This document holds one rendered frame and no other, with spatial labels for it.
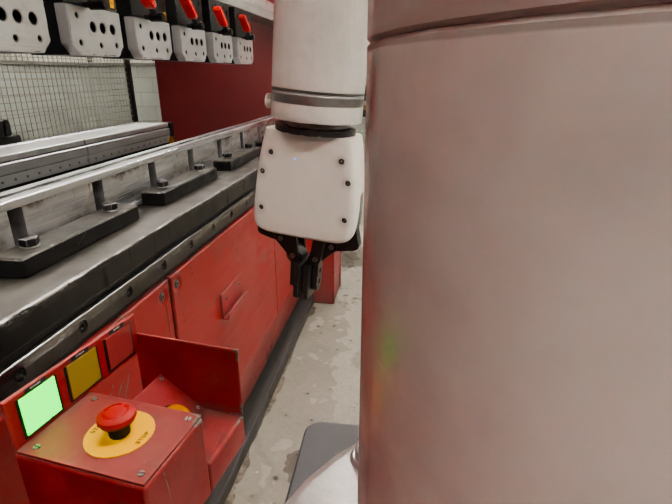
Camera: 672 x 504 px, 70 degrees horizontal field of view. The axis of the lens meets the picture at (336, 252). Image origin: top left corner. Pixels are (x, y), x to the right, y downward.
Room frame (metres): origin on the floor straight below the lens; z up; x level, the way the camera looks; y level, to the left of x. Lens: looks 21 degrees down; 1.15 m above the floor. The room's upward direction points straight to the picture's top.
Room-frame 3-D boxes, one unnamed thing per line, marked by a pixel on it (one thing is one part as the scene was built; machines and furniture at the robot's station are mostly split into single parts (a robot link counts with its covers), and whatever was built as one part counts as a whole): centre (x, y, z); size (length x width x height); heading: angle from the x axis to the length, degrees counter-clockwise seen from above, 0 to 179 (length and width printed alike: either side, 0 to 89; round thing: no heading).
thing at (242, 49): (1.73, 0.34, 1.26); 0.15 x 0.09 x 0.17; 171
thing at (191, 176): (1.16, 0.38, 0.89); 0.30 x 0.05 x 0.03; 171
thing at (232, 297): (1.16, 0.27, 0.58); 0.15 x 0.02 x 0.07; 171
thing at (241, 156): (1.55, 0.31, 0.89); 0.30 x 0.05 x 0.03; 171
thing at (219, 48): (1.53, 0.37, 1.26); 0.15 x 0.09 x 0.17; 171
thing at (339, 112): (0.45, 0.02, 1.12); 0.09 x 0.08 x 0.03; 74
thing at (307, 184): (0.46, 0.02, 1.05); 0.10 x 0.07 x 0.11; 74
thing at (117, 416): (0.41, 0.23, 0.79); 0.04 x 0.04 x 0.04
